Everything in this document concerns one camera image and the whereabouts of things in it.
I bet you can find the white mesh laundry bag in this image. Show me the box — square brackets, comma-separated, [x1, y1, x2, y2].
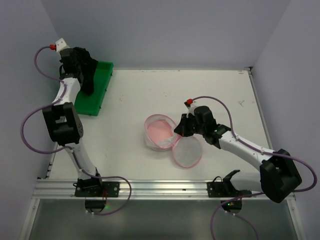
[144, 114, 203, 169]

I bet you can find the pink bra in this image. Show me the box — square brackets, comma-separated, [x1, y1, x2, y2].
[147, 119, 173, 143]

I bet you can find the black bra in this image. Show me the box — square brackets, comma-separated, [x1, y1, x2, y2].
[73, 47, 98, 96]

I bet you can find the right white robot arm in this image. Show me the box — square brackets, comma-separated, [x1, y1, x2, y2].
[174, 106, 302, 203]

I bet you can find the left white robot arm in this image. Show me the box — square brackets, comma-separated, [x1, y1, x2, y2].
[42, 47, 102, 190]

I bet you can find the green plastic tray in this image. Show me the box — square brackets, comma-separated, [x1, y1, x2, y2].
[74, 61, 114, 117]

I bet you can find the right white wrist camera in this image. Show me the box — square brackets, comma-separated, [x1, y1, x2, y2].
[184, 98, 198, 118]

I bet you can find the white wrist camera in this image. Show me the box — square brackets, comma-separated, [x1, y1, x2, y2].
[55, 38, 70, 53]
[184, 98, 198, 118]

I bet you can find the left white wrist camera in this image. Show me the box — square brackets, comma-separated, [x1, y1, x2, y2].
[55, 38, 70, 53]

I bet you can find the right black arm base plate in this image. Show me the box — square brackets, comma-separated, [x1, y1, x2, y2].
[206, 176, 252, 198]

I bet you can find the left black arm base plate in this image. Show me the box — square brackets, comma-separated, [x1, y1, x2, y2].
[73, 178, 120, 198]

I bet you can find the aluminium mounting rail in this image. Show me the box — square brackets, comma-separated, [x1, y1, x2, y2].
[32, 177, 297, 201]

